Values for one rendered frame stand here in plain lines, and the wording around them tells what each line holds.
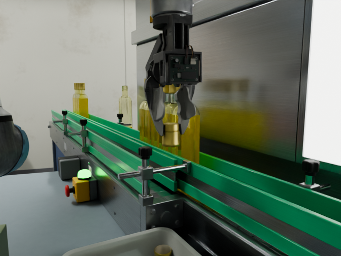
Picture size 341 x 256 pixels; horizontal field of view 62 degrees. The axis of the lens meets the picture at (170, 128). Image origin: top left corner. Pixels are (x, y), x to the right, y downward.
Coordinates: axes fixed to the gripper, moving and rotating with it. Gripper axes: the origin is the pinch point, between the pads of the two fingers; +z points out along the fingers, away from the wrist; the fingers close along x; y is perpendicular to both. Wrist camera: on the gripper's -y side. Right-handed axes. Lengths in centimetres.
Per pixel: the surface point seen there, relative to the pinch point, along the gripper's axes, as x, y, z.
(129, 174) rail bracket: -7.7, -4.0, 9.6
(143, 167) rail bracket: -4.7, -4.2, 8.6
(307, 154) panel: 25.9, 8.8, 5.9
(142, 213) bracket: -4.8, -5.9, 19.2
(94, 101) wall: 13, -330, 4
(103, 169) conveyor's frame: -9.5, -38.0, 17.0
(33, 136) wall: -62, -333, 45
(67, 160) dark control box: -20, -71, 20
